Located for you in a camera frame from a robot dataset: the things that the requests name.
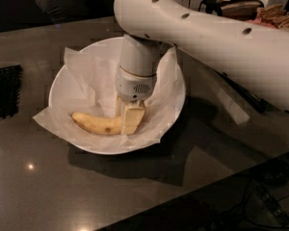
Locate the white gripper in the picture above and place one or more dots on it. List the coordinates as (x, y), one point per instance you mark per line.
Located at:
(134, 86)

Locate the yellow banana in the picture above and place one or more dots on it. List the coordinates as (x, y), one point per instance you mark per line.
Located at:
(97, 124)

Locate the white paper liner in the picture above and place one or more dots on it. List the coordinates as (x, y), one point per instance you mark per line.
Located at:
(90, 77)

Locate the black grid mat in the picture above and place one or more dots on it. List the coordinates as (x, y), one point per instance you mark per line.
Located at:
(10, 84)

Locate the white bowl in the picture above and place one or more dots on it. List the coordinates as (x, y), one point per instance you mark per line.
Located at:
(67, 87)

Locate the person in dark clothes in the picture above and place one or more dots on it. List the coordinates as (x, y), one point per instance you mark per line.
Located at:
(61, 11)

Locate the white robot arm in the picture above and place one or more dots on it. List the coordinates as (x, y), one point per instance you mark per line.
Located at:
(253, 56)

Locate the black napkin dispenser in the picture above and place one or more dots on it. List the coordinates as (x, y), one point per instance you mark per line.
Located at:
(236, 9)

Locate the black condiment caddy rack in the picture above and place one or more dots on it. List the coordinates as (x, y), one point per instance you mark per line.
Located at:
(259, 104)

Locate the pink sugar packets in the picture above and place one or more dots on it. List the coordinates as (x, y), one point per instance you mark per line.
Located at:
(257, 21)

